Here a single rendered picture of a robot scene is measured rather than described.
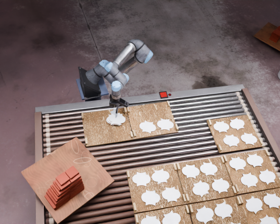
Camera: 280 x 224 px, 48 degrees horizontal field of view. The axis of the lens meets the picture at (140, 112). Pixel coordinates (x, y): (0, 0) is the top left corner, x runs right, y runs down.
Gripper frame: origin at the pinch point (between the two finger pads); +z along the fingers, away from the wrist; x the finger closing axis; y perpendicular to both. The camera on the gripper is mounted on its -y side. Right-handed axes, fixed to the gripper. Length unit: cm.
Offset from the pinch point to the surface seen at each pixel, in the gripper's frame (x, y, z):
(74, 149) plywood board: 43, 27, 1
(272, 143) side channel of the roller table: 2, -140, 10
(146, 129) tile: 6.7, -27.5, 10.9
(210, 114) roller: -23, -86, 14
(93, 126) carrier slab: 11.4, 19.6, 11.8
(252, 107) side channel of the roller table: -36, -125, 10
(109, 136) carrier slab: 19.9, 4.1, 11.8
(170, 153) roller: 26, -51, 14
